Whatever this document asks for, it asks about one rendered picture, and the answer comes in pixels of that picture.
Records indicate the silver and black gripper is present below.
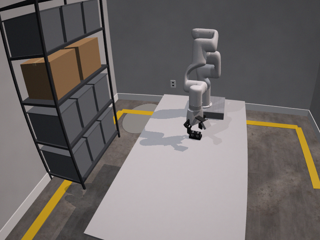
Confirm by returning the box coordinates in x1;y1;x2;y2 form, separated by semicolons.
184;108;206;135

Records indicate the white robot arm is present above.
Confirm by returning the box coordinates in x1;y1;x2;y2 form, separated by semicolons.
183;28;221;130

